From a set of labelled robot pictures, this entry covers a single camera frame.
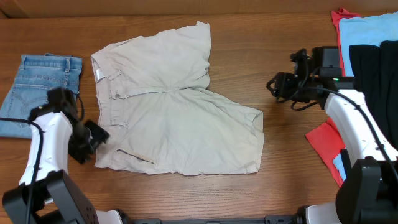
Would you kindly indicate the red garment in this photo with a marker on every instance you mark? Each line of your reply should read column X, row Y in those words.
column 326, row 139

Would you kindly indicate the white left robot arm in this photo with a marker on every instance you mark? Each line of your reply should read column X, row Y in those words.
column 46, row 193

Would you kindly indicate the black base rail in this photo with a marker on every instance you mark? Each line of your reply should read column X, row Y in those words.
column 269, row 219

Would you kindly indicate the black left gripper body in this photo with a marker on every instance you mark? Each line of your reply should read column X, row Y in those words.
column 86, row 139

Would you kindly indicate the beige cotton shorts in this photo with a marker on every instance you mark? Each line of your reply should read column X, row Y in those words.
column 154, row 102

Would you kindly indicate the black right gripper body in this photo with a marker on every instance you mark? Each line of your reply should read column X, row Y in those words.
column 288, row 89

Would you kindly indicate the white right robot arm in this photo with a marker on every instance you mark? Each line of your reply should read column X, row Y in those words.
column 369, row 192

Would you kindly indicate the black garment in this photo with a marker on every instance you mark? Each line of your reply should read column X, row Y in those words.
column 375, row 72

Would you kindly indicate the light blue t-shirt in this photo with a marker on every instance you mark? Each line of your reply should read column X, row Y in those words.
column 367, row 31

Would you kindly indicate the folded blue denim jeans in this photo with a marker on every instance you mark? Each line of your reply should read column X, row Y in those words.
column 36, row 75

